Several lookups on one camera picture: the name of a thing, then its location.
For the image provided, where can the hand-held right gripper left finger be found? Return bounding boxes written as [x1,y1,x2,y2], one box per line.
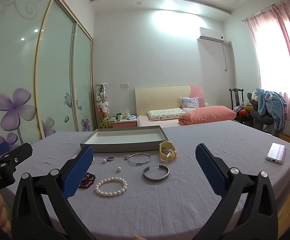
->
[11,145,98,240]

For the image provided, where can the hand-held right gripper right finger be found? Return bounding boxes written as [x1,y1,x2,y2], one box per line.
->
[192,144,279,240]

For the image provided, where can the dark red bead bracelet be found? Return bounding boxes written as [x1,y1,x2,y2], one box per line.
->
[79,172,96,189]

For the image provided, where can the white pearl bracelet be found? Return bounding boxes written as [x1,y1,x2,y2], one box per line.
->
[94,177,128,198]

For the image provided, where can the yellow wristwatch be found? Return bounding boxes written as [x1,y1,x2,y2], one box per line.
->
[159,140,179,162]

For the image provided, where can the grey shallow tray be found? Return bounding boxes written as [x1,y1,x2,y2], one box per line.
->
[80,125,169,153]

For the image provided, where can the wide silver cuff bracelet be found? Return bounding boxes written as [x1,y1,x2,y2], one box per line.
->
[142,164,170,183]

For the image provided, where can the thin silver bangle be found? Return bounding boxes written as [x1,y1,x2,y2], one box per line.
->
[128,152,151,166]

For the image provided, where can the person's left hand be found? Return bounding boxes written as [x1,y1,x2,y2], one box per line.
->
[0,192,12,233]

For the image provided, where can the purple tablecloth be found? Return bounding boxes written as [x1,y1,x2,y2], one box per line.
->
[6,120,290,240]

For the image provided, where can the pink pillow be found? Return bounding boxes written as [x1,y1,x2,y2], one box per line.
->
[178,106,237,126]

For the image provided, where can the pink white nightstand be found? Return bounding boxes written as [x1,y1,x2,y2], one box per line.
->
[110,117,138,129]

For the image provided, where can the white smartphone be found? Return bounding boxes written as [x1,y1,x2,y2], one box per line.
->
[266,142,286,165]

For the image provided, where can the clear tube of plush toys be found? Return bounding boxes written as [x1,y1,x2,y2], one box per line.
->
[95,83,111,129]

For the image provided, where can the small white patterned pillow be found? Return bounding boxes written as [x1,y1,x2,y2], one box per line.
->
[180,97,200,112]

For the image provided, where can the red yellow toys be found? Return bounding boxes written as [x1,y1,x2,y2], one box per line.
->
[234,104,253,117]

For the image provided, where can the grey office chair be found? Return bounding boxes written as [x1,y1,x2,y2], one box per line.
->
[247,92,280,133]

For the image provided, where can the flat floral pillow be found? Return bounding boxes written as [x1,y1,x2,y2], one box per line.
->
[147,107,185,121]

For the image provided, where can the dark wooden chair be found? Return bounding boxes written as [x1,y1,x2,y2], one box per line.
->
[229,88,245,111]

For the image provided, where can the pink bed sheet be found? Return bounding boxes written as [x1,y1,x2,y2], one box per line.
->
[137,115,183,128]

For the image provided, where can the beige pink bed headboard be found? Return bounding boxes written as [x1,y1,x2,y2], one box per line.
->
[135,85,204,117]

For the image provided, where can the blue plush robe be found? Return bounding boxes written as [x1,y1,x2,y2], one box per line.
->
[256,87,288,137]

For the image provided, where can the sliding wardrobe with flower print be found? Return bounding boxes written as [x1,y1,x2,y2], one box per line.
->
[0,0,97,153]

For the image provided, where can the air conditioner pipe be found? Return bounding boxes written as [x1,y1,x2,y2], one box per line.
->
[222,41,233,72]

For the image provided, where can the white air conditioner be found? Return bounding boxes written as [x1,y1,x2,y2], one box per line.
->
[197,27,224,43]

